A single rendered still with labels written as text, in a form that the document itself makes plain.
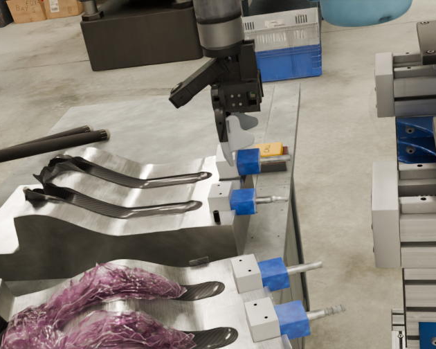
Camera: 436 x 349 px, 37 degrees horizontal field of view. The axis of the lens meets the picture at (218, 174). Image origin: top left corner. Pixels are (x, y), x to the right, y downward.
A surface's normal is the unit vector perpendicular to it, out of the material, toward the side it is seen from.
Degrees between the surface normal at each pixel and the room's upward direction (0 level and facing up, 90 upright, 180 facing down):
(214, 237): 90
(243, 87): 90
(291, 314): 0
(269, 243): 0
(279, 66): 91
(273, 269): 0
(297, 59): 91
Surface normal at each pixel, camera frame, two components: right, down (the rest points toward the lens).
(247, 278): 0.15, 0.43
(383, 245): -0.22, 0.48
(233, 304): -0.16, -0.88
